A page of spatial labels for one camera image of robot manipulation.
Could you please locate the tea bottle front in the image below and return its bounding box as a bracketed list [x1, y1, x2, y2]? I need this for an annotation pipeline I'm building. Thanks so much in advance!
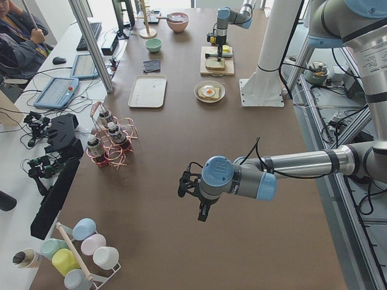
[108, 121, 128, 150]

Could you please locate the wooden cutting board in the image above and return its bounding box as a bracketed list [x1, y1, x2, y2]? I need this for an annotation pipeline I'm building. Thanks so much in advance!
[200, 46, 235, 76]

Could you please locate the green bowl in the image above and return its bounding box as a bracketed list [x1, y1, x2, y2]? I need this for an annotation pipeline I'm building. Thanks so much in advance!
[145, 38, 162, 53]

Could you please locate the blue teach pendant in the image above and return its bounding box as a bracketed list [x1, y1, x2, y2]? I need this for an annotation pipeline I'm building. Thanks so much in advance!
[70, 54, 98, 80]
[33, 77, 79, 109]

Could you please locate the pink cup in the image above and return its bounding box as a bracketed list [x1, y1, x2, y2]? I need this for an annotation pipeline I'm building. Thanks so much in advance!
[80, 233, 106, 256]

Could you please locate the black computer mouse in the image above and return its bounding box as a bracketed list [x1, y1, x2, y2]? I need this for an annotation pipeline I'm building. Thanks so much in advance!
[52, 57, 67, 65]

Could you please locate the white plate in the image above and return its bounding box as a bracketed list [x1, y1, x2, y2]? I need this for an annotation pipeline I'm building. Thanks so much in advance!
[194, 80, 226, 103]

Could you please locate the blue cup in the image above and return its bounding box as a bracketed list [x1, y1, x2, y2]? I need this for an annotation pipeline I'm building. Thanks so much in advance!
[73, 217, 97, 241]

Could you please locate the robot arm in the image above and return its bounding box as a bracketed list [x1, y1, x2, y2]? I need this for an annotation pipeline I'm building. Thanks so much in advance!
[207, 1, 256, 62]
[192, 1, 386, 221]

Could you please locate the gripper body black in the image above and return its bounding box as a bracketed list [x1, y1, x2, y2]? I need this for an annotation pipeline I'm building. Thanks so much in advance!
[215, 36, 224, 46]
[199, 198, 218, 214]

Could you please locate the white cup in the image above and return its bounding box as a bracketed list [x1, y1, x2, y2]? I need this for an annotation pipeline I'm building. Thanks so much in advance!
[93, 246, 119, 270]

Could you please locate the fried egg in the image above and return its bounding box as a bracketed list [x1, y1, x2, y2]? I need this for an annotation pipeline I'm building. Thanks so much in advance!
[201, 85, 216, 97]

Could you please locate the tea bottle right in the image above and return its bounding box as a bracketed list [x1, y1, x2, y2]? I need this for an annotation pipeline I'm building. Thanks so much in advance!
[99, 111, 114, 128]

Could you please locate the aluminium frame post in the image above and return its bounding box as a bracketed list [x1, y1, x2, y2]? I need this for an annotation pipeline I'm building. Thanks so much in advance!
[68, 0, 114, 93]

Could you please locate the white cup rack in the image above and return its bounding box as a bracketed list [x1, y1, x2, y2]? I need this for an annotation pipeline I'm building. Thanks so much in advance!
[55, 222, 122, 289]

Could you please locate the grey cup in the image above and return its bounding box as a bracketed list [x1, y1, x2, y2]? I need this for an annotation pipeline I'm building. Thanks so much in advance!
[64, 269, 92, 290]

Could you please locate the grey folded cloth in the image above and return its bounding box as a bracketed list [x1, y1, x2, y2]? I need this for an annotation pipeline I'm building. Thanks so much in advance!
[143, 59, 161, 73]

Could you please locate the blue teach pendant far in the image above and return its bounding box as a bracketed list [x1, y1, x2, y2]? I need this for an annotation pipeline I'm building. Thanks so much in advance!
[70, 54, 98, 80]

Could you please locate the wooden mug tree stand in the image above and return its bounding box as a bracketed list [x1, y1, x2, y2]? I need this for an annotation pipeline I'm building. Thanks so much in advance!
[136, 0, 157, 39]

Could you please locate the green cup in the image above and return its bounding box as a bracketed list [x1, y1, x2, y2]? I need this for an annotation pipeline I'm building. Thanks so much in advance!
[41, 238, 68, 260]

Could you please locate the copper wire bottle rack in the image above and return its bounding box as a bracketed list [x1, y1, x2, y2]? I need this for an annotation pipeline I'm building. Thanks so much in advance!
[86, 101, 138, 169]

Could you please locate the blue teach pendant near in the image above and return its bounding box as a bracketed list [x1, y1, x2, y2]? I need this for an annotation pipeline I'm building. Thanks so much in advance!
[33, 77, 79, 109]

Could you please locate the steel muddler black tip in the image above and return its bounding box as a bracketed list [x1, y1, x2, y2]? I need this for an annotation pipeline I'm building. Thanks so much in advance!
[204, 53, 218, 58]

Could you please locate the tea bottle left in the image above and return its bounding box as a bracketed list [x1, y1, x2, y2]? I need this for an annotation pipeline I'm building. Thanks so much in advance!
[87, 134, 108, 167]

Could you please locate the black keyboard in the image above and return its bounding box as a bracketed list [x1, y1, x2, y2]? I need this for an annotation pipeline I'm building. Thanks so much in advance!
[76, 22, 103, 52]

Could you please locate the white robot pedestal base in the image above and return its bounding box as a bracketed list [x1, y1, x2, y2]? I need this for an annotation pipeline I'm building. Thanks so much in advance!
[239, 1, 304, 107]

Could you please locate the cream rabbit tray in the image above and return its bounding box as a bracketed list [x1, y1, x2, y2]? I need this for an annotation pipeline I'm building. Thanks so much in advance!
[128, 75, 167, 109]

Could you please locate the clear ice cubes pile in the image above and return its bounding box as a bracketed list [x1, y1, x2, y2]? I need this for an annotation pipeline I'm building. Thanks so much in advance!
[167, 13, 187, 23]

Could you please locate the paper cup metal inside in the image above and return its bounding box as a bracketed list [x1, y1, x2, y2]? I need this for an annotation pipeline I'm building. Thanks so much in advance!
[12, 248, 41, 268]

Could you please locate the seated person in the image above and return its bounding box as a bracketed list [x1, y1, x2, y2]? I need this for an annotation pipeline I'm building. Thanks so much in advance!
[1, 0, 53, 80]

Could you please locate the pink bowl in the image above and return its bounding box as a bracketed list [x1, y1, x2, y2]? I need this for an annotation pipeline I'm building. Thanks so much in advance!
[166, 12, 189, 33]

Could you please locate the tea bottle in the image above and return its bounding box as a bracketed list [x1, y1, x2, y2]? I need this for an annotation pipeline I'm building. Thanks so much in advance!
[99, 111, 114, 128]
[108, 121, 128, 150]
[87, 134, 108, 167]

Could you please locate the bread slice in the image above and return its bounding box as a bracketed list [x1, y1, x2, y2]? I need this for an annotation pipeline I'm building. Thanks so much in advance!
[197, 85, 220, 100]
[204, 57, 226, 71]

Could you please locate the yellow cup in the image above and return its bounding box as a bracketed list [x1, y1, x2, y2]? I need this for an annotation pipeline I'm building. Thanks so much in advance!
[51, 248, 80, 277]

